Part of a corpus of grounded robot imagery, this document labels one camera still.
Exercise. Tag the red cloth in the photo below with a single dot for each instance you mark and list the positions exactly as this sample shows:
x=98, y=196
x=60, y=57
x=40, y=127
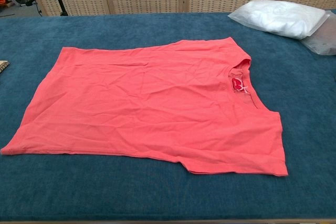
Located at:
x=136, y=108

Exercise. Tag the blue carpet table cover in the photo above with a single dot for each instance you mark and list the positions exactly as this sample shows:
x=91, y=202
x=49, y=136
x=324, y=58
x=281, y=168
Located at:
x=168, y=197

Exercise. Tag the white garment in plastic bag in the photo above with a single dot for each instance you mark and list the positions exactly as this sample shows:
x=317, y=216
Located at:
x=278, y=19

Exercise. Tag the dark red garment in bag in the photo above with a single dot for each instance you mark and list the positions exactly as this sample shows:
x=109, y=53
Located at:
x=321, y=43

